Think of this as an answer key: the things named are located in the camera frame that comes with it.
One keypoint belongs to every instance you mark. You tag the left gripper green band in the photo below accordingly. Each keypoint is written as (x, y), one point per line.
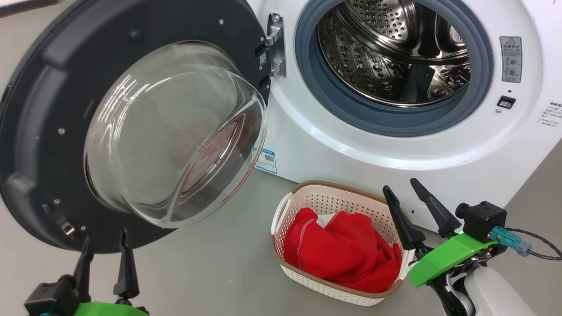
(109, 310)

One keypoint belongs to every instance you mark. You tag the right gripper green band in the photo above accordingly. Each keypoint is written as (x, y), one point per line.
(448, 259)

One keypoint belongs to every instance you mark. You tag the red garment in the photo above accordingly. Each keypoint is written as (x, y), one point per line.
(342, 250)

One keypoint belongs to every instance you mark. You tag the black round washer door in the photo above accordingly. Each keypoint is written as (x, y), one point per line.
(44, 131)

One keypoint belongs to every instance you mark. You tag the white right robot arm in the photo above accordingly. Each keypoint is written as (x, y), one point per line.
(496, 294)

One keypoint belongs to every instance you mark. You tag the white front-load washing machine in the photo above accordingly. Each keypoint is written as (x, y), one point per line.
(395, 153)

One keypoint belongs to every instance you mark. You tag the cream basket with brown rim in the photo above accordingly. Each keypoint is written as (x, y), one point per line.
(325, 197)

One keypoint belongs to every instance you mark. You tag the grey rubber door gasket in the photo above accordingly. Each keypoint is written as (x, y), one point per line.
(333, 105)

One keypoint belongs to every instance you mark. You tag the black door latch slot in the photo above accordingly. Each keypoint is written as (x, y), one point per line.
(506, 102)

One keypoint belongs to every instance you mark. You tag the metal door hinge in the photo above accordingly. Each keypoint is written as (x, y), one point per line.
(275, 39)

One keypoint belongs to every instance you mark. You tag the round white filter cover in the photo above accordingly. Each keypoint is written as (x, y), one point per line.
(423, 219)

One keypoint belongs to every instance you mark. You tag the blue energy label sticker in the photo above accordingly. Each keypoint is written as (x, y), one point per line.
(266, 161)

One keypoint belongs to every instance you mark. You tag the small text sticker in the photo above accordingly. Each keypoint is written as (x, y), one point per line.
(552, 115)

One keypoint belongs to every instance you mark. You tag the steel washer drum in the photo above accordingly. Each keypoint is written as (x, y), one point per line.
(373, 52)

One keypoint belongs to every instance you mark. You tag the grey warning label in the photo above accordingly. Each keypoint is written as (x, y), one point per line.
(511, 59)

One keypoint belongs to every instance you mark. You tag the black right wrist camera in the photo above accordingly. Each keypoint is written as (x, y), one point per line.
(483, 219)

